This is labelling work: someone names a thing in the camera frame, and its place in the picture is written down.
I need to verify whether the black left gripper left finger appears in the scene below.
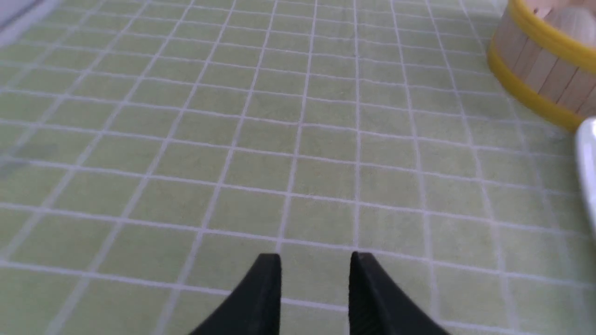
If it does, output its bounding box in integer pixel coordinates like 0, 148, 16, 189
191, 253, 282, 335

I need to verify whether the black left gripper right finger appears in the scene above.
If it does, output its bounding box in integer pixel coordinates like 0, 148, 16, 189
348, 252, 448, 335

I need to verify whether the white square plate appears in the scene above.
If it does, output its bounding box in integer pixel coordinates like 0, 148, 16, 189
575, 117, 596, 235

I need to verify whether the green checkered tablecloth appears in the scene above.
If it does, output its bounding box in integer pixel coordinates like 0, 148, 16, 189
0, 0, 595, 335

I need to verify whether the bamboo steamer basket yellow rim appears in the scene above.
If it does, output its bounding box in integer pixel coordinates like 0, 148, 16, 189
486, 0, 596, 132

